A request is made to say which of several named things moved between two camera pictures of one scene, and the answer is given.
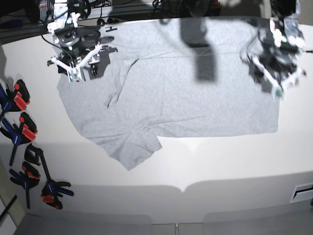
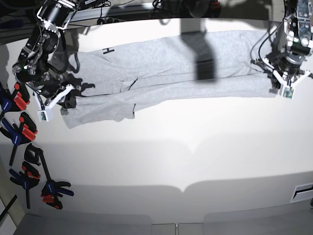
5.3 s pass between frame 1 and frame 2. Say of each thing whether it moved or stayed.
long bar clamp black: stayed
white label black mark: stayed
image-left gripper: moved
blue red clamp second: stayed
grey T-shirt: moved
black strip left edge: stayed
